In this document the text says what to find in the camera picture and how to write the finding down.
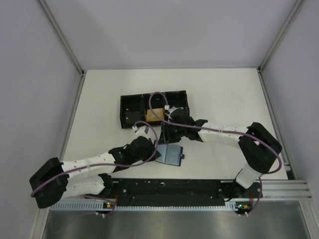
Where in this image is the aluminium front frame rail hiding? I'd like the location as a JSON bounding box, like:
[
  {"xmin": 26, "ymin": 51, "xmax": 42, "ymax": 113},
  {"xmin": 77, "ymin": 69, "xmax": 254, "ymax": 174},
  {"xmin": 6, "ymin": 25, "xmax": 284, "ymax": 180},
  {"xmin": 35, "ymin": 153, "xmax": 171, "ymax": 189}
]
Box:
[{"xmin": 41, "ymin": 180, "xmax": 312, "ymax": 202}]

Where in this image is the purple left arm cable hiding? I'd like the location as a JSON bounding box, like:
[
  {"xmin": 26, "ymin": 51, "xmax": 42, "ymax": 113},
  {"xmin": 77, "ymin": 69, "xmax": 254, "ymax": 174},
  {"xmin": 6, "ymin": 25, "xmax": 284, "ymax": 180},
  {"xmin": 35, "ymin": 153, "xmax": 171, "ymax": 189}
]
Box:
[{"xmin": 30, "ymin": 121, "xmax": 160, "ymax": 219}]

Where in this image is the blue leather card holder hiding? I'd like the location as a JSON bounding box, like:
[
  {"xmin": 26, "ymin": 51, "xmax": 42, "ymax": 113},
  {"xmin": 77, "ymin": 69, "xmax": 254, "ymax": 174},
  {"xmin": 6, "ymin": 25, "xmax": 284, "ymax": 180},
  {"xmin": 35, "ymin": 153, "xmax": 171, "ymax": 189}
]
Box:
[{"xmin": 155, "ymin": 144, "xmax": 184, "ymax": 167}]

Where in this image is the aluminium frame rail left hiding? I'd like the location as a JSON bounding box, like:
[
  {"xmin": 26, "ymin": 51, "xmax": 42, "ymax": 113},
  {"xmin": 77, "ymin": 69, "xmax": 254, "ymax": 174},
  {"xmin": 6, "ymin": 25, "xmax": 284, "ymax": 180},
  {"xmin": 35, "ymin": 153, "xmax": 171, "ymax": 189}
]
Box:
[{"xmin": 37, "ymin": 0, "xmax": 87, "ymax": 182}]

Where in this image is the black three-compartment tray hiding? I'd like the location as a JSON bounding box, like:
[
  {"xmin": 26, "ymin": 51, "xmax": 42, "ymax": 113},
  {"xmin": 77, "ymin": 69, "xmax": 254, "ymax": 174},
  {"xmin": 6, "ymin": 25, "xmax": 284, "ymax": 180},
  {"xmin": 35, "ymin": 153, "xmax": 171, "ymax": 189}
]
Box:
[{"xmin": 120, "ymin": 90, "xmax": 189, "ymax": 129}]

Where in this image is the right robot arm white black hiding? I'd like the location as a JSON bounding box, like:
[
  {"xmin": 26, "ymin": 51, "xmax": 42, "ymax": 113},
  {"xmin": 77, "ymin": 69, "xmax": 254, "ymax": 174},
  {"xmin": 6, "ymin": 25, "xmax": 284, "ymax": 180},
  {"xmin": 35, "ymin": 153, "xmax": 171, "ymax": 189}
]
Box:
[{"xmin": 160, "ymin": 105, "xmax": 282, "ymax": 197}]

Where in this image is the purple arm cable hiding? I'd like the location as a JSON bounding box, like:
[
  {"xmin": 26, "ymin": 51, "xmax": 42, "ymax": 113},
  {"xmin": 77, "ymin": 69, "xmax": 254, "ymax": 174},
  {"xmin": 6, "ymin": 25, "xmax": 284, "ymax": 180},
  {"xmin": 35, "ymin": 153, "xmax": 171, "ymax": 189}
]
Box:
[
  {"xmin": 30, "ymin": 121, "xmax": 160, "ymax": 219},
  {"xmin": 148, "ymin": 92, "xmax": 283, "ymax": 217}
]

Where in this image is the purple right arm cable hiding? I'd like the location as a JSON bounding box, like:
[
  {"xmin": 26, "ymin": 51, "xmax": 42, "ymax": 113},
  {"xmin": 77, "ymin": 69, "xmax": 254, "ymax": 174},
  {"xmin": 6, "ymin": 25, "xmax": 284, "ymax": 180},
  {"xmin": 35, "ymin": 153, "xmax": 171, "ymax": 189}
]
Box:
[{"xmin": 148, "ymin": 92, "xmax": 283, "ymax": 217}]

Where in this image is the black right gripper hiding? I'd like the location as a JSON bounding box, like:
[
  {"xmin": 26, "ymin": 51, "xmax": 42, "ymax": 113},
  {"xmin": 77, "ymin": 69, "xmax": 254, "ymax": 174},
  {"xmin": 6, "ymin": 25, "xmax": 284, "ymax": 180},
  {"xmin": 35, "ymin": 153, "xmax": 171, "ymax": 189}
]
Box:
[{"xmin": 159, "ymin": 121, "xmax": 186, "ymax": 145}]

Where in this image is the white slotted cable duct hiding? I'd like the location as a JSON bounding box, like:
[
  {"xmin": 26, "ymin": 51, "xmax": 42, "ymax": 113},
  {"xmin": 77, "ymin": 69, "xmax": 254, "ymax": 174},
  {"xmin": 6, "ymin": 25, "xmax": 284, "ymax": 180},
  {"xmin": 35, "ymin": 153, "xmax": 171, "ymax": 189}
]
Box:
[{"xmin": 50, "ymin": 200, "xmax": 238, "ymax": 212}]

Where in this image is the aluminium frame rail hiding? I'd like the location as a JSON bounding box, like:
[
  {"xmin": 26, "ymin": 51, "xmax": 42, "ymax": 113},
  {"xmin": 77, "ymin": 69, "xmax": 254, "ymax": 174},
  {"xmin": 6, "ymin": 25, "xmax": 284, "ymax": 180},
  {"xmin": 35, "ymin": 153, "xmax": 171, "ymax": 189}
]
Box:
[
  {"xmin": 41, "ymin": 180, "xmax": 312, "ymax": 202},
  {"xmin": 37, "ymin": 0, "xmax": 87, "ymax": 182},
  {"xmin": 257, "ymin": 0, "xmax": 305, "ymax": 180}
]

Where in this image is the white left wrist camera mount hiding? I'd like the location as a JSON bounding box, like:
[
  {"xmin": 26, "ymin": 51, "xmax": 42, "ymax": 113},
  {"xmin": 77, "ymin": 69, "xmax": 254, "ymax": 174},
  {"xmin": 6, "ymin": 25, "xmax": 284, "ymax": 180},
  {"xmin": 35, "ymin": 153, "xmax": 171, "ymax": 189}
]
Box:
[{"xmin": 132, "ymin": 126, "xmax": 153, "ymax": 138}]

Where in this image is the aluminium frame rail right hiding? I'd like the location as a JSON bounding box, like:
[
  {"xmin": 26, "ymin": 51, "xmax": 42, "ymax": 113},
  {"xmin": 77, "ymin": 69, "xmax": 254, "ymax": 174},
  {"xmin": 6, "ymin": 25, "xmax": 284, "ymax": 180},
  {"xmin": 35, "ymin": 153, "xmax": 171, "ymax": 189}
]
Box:
[{"xmin": 257, "ymin": 0, "xmax": 305, "ymax": 180}]

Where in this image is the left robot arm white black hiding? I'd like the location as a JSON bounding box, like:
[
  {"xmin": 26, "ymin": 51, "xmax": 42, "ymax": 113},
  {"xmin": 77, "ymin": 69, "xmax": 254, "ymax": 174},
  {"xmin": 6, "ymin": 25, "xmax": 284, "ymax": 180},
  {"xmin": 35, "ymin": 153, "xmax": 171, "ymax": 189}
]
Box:
[{"xmin": 29, "ymin": 136, "xmax": 161, "ymax": 209}]

